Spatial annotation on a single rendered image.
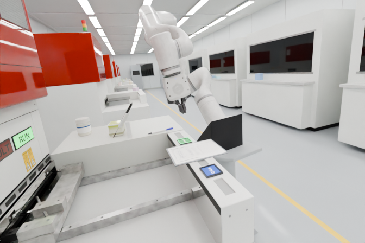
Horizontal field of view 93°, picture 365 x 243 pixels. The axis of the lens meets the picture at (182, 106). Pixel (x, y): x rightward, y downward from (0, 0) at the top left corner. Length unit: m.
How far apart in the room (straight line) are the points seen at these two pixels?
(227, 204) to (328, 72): 3.50
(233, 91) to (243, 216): 4.85
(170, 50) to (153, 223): 0.59
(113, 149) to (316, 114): 3.41
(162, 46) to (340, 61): 3.62
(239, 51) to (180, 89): 4.61
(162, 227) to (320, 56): 3.40
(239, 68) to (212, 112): 4.29
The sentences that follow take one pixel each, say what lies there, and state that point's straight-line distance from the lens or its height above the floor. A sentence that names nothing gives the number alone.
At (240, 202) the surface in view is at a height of 0.96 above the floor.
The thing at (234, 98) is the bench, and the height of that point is 0.31.
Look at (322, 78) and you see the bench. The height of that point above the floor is 0.93.
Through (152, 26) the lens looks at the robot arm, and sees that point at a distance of 0.83.
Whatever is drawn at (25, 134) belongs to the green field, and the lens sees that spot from 0.83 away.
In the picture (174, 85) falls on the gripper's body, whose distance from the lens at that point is 0.70.
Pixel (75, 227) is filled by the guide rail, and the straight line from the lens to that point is 0.71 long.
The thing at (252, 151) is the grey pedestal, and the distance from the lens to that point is 1.03.
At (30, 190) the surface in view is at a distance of 0.81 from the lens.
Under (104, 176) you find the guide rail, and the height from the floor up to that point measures 0.84.
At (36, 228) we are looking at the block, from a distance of 0.68.
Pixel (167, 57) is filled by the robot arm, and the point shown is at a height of 1.33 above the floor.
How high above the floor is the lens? 1.28
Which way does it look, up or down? 12 degrees down
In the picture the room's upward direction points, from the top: 5 degrees counter-clockwise
